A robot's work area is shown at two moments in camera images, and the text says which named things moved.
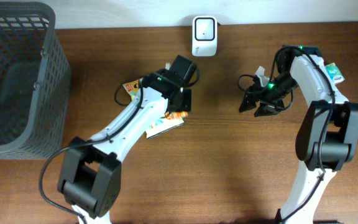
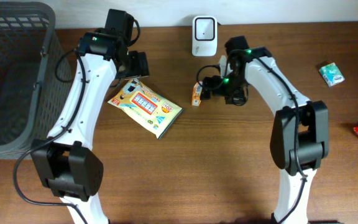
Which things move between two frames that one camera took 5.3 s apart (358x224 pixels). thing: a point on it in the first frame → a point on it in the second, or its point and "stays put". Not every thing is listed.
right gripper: [253, 98] → [239, 96]
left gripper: [184, 100] → [138, 64]
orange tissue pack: [176, 114] → [197, 94]
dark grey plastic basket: [25, 79] stays put
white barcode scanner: [204, 36] stays put
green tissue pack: [334, 72] stays put
